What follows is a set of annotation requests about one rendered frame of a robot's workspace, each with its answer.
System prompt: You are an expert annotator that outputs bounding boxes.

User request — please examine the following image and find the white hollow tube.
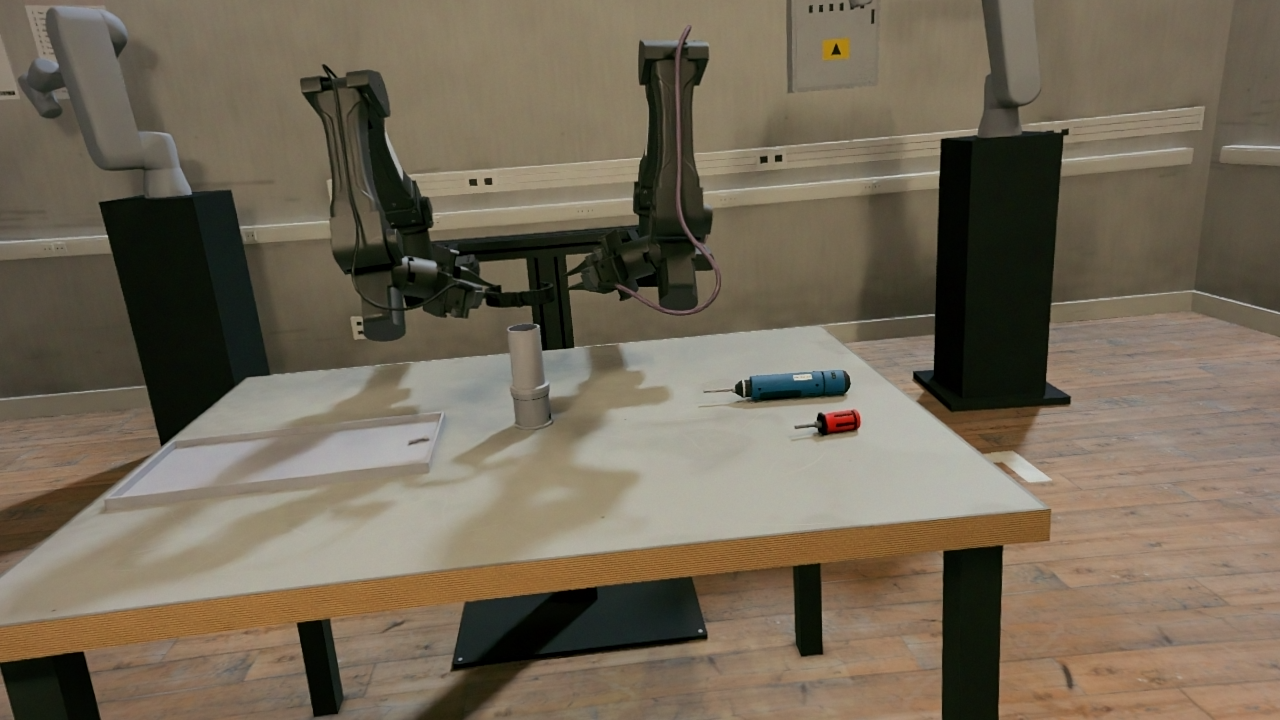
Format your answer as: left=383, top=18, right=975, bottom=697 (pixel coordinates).
left=507, top=324, right=550, bottom=395

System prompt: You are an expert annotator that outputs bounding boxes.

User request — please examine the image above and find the red screwdriver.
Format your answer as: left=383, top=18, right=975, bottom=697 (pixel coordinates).
left=794, top=410, right=861, bottom=436

